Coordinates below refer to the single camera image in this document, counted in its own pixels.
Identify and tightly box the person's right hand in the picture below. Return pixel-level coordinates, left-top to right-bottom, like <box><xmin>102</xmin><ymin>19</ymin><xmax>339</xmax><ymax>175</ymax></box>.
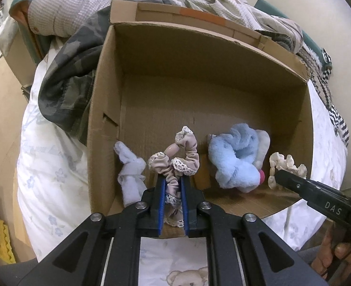
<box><xmin>311</xmin><ymin>220</ymin><xmax>351</xmax><ymax>278</ymax></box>

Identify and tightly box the black-white patterned blanket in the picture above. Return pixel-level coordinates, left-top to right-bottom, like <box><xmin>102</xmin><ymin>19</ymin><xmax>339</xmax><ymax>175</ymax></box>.
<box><xmin>296</xmin><ymin>46</ymin><xmax>350</xmax><ymax>148</ymax></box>

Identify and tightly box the white knotted cloth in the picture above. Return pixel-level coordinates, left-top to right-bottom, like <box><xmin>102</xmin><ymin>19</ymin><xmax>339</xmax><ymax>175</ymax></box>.
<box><xmin>114</xmin><ymin>141</ymin><xmax>147</xmax><ymax>207</ymax></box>

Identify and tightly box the cardboard box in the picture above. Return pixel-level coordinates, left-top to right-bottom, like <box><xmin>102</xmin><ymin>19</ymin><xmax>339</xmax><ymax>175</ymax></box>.
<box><xmin>86</xmin><ymin>0</ymin><xmax>313</xmax><ymax>239</ymax></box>

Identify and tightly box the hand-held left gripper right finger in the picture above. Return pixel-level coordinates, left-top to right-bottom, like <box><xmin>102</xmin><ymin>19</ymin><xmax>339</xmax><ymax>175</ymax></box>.
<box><xmin>180</xmin><ymin>176</ymin><xmax>328</xmax><ymax>286</ymax></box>

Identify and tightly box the checked grey quilt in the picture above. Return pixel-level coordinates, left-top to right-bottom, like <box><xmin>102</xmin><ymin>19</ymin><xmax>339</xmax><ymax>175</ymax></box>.
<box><xmin>28</xmin><ymin>0</ymin><xmax>304</xmax><ymax>56</ymax></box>

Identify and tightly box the camouflage garment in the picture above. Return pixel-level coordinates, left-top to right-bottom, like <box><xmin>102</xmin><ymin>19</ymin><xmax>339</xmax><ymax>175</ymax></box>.
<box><xmin>38</xmin><ymin>0</ymin><xmax>168</xmax><ymax>146</ymax></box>

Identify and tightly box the blue fluffy scrunchie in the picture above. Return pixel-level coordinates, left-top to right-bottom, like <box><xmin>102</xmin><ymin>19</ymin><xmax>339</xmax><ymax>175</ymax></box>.
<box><xmin>208</xmin><ymin>126</ymin><xmax>265</xmax><ymax>193</ymax></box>

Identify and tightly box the beige lace-trimmed scrunchie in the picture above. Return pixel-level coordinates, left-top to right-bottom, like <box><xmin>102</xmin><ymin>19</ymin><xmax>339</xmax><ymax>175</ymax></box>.
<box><xmin>147</xmin><ymin>126</ymin><xmax>199</xmax><ymax>227</ymax></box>

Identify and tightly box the teal pillow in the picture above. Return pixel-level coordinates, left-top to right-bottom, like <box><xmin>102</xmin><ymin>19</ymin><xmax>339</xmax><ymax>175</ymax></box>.
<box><xmin>254</xmin><ymin>0</ymin><xmax>331</xmax><ymax>64</ymax></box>

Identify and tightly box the white bear-print bedsheet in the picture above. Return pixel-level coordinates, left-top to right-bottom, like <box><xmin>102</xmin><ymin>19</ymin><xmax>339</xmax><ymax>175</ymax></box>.
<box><xmin>17</xmin><ymin>40</ymin><xmax>351</xmax><ymax>286</ymax></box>

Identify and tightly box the teal and orange board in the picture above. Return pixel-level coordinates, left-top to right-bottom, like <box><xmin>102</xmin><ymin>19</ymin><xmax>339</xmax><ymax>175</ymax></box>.
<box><xmin>10</xmin><ymin>0</ymin><xmax>46</xmax><ymax>64</ymax></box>

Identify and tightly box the yellow foam mat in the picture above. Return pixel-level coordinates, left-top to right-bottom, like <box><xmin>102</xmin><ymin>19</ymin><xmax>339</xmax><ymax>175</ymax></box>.
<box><xmin>0</xmin><ymin>219</ymin><xmax>17</xmax><ymax>265</ymax></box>

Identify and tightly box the cream ruffled scrunchie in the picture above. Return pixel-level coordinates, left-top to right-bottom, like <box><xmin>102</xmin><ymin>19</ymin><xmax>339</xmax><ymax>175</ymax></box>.
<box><xmin>268</xmin><ymin>152</ymin><xmax>308</xmax><ymax>189</ymax></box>

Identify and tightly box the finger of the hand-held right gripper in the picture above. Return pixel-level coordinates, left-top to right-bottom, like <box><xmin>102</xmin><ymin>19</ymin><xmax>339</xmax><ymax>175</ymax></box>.
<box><xmin>275</xmin><ymin>169</ymin><xmax>320</xmax><ymax>204</ymax></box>

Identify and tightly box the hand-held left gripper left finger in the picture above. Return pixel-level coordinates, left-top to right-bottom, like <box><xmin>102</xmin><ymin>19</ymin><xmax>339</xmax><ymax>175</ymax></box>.
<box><xmin>23</xmin><ymin>179</ymin><xmax>168</xmax><ymax>286</ymax></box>

